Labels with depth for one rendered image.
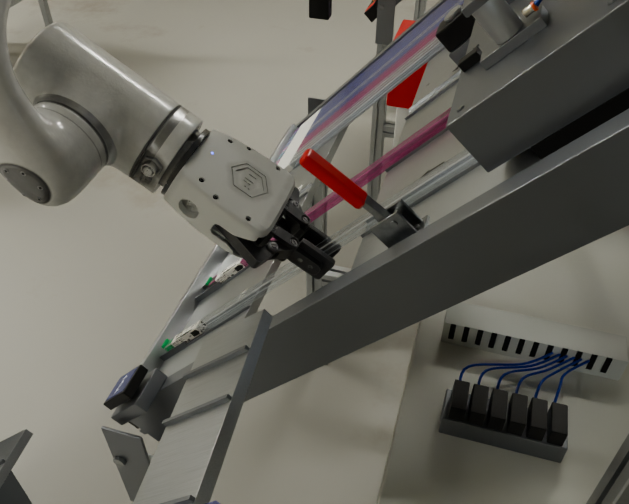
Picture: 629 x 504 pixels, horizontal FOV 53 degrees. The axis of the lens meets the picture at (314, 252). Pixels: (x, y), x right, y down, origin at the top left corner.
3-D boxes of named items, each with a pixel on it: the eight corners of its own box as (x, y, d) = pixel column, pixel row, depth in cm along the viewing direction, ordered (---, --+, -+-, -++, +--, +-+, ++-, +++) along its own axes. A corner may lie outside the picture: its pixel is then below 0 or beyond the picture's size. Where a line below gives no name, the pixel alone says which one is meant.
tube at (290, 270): (169, 353, 82) (162, 348, 81) (174, 345, 83) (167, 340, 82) (496, 152, 49) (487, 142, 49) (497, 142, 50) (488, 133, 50)
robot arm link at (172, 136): (148, 138, 54) (178, 159, 54) (192, 91, 60) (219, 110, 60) (118, 196, 59) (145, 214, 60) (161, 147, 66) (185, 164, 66)
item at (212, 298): (154, 414, 78) (133, 399, 77) (309, 139, 125) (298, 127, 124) (242, 368, 66) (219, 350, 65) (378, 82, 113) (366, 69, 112)
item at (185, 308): (165, 428, 79) (120, 395, 77) (315, 151, 126) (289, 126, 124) (170, 426, 79) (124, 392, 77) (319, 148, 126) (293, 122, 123)
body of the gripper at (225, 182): (165, 159, 54) (272, 234, 56) (213, 103, 61) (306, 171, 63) (136, 209, 59) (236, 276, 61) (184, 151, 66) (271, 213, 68)
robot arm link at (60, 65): (138, 152, 53) (191, 89, 59) (-2, 55, 51) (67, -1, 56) (117, 198, 60) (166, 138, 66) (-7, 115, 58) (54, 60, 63)
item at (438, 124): (213, 290, 88) (205, 284, 88) (217, 283, 89) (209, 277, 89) (524, 74, 56) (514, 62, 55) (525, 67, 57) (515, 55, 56)
